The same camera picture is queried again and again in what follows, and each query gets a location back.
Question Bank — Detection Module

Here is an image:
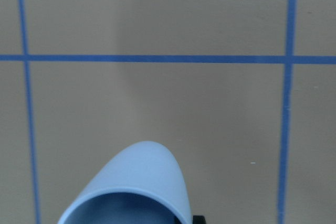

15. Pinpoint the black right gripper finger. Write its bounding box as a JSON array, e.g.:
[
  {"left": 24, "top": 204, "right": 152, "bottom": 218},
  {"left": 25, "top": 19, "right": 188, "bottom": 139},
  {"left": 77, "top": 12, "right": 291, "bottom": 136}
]
[{"left": 193, "top": 215, "right": 206, "bottom": 224}]

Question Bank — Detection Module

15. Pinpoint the light blue plastic cup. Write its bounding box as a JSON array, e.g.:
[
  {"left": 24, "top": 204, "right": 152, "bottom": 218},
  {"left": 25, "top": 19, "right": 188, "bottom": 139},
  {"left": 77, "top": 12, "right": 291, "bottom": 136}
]
[{"left": 58, "top": 141, "right": 193, "bottom": 223}]

